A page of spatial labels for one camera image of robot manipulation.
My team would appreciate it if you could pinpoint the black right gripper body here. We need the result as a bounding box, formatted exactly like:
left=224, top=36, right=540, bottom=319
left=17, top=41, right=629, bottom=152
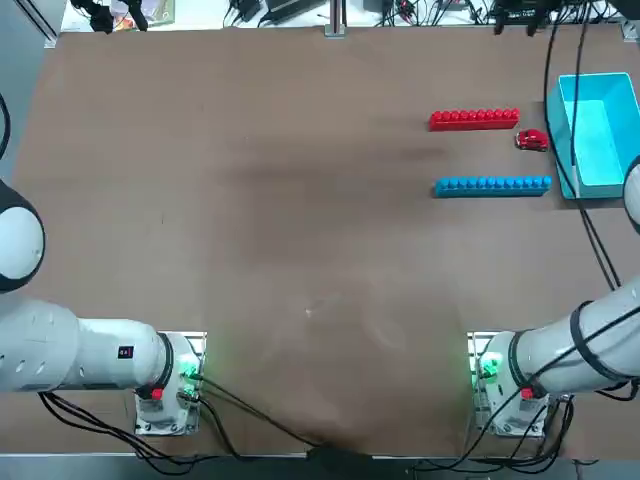
left=492, top=0, right=556, bottom=21

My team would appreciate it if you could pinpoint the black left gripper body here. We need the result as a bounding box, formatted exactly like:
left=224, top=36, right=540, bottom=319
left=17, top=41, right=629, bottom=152
left=69, top=0, right=144, bottom=14

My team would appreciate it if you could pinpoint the red toy car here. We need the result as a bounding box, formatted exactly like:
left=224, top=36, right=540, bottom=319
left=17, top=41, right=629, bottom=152
left=514, top=128, right=550, bottom=151

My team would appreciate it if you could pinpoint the red toy block row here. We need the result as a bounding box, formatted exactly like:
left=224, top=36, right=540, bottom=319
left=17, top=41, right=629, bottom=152
left=428, top=107, right=521, bottom=133

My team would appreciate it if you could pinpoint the blue toy block row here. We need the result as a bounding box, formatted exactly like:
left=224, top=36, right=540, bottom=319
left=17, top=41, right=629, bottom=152
left=433, top=174, right=554, bottom=199

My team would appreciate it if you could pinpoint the colourful printed paper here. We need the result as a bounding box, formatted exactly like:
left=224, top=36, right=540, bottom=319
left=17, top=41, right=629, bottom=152
left=110, top=0, right=177, bottom=29

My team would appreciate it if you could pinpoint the cyan plastic bin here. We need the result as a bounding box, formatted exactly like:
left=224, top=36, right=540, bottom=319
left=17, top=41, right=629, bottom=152
left=545, top=72, right=640, bottom=200

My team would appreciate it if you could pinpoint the grey power adapter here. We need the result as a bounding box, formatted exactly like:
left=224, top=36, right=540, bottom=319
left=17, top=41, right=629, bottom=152
left=263, top=0, right=324, bottom=15

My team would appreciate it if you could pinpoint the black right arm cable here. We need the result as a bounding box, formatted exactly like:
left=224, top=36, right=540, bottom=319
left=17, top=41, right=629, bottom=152
left=543, top=19, right=619, bottom=291
left=573, top=19, right=623, bottom=289

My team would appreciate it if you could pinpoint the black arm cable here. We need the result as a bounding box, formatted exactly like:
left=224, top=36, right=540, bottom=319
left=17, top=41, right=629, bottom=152
left=543, top=19, right=619, bottom=291
left=0, top=92, right=12, bottom=159
left=573, top=19, right=623, bottom=289

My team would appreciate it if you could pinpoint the black cable bundle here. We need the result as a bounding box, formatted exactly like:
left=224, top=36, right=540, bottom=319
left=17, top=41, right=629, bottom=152
left=379, top=0, right=494, bottom=26

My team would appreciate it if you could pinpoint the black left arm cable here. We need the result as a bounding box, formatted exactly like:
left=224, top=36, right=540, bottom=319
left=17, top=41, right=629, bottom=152
left=0, top=92, right=12, bottom=159

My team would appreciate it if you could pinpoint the aluminium post with bracket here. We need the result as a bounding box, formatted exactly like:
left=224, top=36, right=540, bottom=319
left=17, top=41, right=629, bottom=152
left=323, top=0, right=348, bottom=39

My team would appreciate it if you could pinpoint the black base cable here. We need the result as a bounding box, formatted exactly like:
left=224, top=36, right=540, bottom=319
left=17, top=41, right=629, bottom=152
left=197, top=374, right=326, bottom=449
left=37, top=392, right=241, bottom=461

